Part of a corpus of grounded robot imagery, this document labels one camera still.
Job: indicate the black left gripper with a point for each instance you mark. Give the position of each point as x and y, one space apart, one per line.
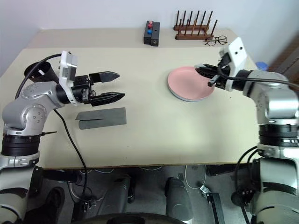
81 89

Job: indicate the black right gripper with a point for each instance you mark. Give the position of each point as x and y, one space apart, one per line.
224 67

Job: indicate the pink plate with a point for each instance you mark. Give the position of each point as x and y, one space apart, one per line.
187 81

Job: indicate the grey glasses case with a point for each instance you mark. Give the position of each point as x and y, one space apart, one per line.
105 117

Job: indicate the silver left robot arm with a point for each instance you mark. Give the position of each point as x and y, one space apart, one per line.
30 112

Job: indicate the black cup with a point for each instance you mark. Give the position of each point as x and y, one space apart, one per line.
46 70

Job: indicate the dark thin-framed eyeglasses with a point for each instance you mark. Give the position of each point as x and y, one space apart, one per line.
217 40

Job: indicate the blue plate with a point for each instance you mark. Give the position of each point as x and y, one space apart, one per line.
187 100

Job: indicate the wooden peg dish rack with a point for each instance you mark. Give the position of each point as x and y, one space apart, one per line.
192 35

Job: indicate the blue bottle cap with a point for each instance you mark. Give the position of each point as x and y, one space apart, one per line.
261 65

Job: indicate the plain black box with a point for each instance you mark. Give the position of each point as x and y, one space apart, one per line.
155 36

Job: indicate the black box with buttons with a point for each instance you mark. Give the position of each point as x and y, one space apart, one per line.
146 38

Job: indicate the blue button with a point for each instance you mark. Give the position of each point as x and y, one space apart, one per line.
149 31

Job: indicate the thin black pointed rod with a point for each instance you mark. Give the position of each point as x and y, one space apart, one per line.
50 132

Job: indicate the brown wooden furniture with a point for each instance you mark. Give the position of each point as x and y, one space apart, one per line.
286 58

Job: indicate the dark rounded leg shape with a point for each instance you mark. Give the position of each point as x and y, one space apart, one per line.
178 198
116 193

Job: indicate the black shoe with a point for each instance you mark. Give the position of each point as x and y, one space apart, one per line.
50 200

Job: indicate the metal clamp with black bar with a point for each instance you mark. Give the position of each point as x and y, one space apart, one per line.
210 198

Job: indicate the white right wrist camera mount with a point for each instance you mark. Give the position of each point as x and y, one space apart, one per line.
237 56

